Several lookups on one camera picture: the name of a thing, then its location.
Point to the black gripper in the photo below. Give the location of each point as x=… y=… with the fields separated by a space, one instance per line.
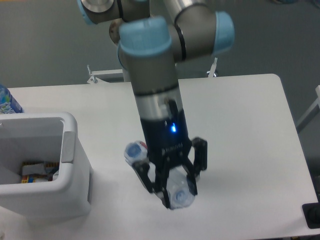
x=168 y=147

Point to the clear plastic water bottle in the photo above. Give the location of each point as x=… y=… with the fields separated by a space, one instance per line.
x=179 y=189

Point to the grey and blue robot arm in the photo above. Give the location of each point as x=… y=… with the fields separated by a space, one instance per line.
x=152 y=48

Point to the white plastic trash can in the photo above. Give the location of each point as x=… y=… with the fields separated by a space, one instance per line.
x=51 y=137

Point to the colourful wrappers in trash can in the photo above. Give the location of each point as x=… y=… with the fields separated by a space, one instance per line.
x=39 y=172

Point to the black clamp at table edge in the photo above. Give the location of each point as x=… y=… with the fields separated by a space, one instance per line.
x=312 y=214

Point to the blue labelled bottle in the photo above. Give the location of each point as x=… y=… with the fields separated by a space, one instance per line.
x=8 y=104

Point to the white frame at right edge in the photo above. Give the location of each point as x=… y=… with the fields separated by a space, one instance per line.
x=312 y=111

